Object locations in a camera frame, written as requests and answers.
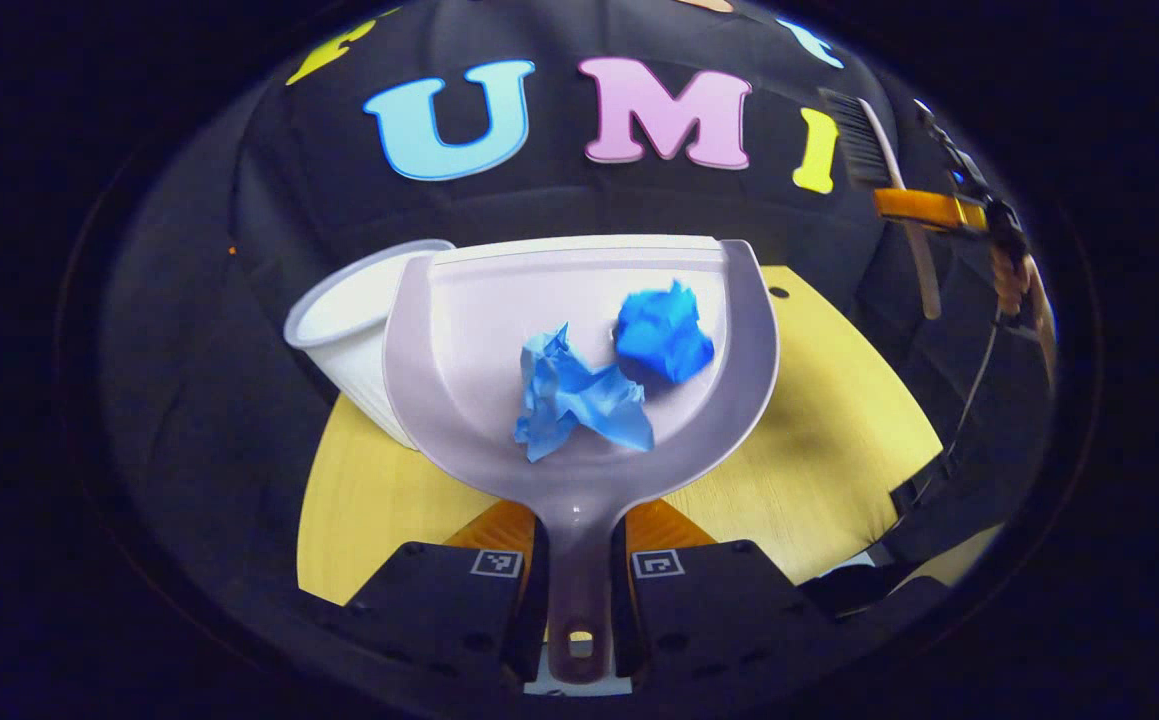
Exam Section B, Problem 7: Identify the lavender plastic dustpan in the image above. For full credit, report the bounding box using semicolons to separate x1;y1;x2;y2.
384;235;780;686

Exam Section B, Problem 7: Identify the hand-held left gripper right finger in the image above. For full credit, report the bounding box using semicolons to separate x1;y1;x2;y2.
609;498;842;684

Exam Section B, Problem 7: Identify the light blue paper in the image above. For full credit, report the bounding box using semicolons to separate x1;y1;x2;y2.
514;322;656;463

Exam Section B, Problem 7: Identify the small lavender broom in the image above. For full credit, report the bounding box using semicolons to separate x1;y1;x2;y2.
819;87;943;321

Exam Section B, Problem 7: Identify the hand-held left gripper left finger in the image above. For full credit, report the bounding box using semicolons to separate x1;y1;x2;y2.
337;498;552;686

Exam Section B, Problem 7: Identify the dark blue paper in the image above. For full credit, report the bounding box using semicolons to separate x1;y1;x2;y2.
614;280;716;386

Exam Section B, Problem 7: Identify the white ribbed garbage bin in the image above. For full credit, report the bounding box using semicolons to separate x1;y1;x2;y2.
284;238;456;451

